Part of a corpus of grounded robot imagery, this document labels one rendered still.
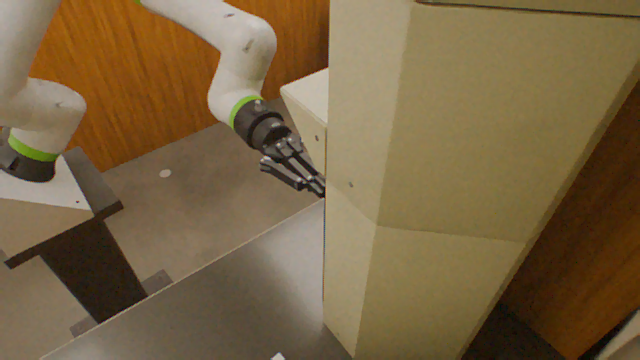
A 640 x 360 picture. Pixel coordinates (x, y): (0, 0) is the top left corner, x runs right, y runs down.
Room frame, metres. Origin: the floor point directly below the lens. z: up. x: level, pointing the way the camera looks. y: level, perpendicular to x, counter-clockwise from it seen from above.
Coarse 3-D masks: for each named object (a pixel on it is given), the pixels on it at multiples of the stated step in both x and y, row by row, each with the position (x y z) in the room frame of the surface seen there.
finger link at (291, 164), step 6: (276, 144) 0.61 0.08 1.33; (282, 144) 0.61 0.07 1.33; (282, 150) 0.60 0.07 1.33; (288, 156) 0.58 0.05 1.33; (288, 162) 0.57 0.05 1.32; (294, 162) 0.57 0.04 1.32; (288, 168) 0.57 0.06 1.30; (294, 168) 0.56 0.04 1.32; (300, 168) 0.55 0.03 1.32; (300, 174) 0.54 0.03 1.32; (306, 174) 0.54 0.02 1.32; (306, 180) 0.53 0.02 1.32; (312, 180) 0.53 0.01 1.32
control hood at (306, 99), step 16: (304, 80) 0.55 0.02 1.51; (320, 80) 0.55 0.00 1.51; (288, 96) 0.51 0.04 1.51; (304, 96) 0.51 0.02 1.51; (320, 96) 0.51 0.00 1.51; (304, 112) 0.48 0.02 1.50; (320, 112) 0.47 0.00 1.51; (304, 128) 0.48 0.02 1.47; (320, 128) 0.45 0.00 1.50; (320, 144) 0.45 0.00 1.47; (320, 160) 0.45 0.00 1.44
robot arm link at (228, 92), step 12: (216, 72) 0.78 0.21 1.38; (228, 72) 0.76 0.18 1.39; (216, 84) 0.76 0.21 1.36; (228, 84) 0.75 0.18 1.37; (240, 84) 0.75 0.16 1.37; (252, 84) 0.76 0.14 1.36; (216, 96) 0.75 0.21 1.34; (228, 96) 0.74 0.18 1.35; (240, 96) 0.73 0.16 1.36; (252, 96) 0.73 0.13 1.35; (216, 108) 0.73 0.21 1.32; (228, 108) 0.71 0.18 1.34; (228, 120) 0.70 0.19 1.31
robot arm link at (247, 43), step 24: (144, 0) 0.96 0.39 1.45; (168, 0) 0.92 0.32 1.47; (192, 0) 0.90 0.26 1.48; (216, 0) 0.90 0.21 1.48; (192, 24) 0.87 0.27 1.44; (216, 24) 0.83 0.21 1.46; (240, 24) 0.80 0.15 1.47; (264, 24) 0.81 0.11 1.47; (240, 48) 0.77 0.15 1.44; (264, 48) 0.78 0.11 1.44; (240, 72) 0.76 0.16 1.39; (264, 72) 0.78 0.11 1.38
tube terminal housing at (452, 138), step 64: (384, 0) 0.38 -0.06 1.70; (384, 64) 0.37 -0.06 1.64; (448, 64) 0.35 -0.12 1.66; (512, 64) 0.34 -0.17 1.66; (576, 64) 0.33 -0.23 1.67; (384, 128) 0.36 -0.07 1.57; (448, 128) 0.34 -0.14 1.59; (512, 128) 0.33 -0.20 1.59; (576, 128) 0.33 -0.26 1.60; (384, 192) 0.35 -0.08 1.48; (448, 192) 0.34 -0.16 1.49; (512, 192) 0.33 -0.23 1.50; (384, 256) 0.35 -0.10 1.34; (448, 256) 0.34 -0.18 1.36; (512, 256) 0.33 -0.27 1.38; (384, 320) 0.35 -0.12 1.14; (448, 320) 0.33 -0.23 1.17
